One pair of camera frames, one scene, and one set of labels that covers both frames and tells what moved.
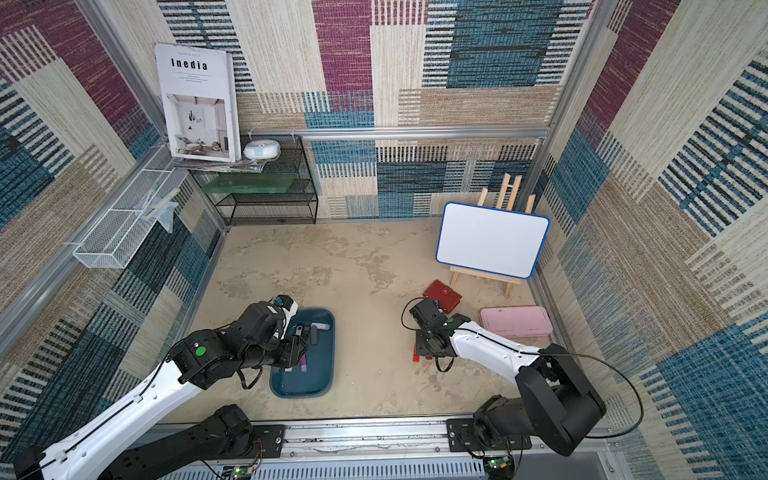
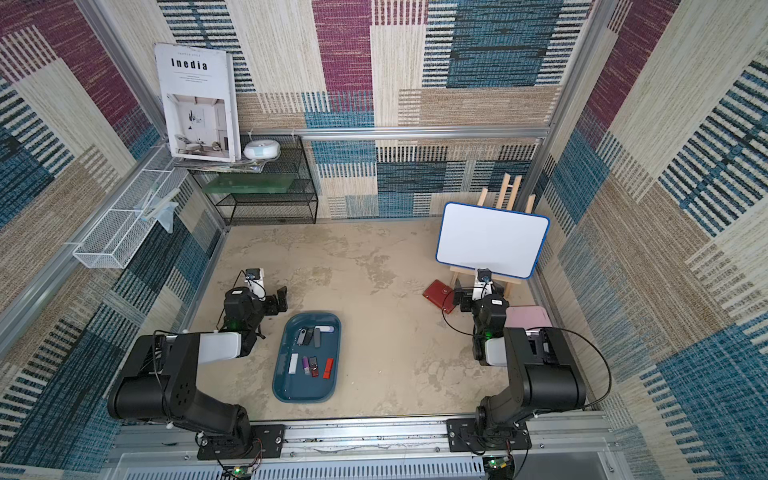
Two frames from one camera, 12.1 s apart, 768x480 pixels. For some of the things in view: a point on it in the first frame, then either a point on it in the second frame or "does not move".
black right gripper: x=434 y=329 → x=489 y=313
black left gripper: x=293 y=351 → x=273 y=309
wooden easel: x=507 y=197 does not move
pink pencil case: x=516 y=321 does not move
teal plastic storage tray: x=314 y=377 does not move
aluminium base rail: x=385 y=449 does not move
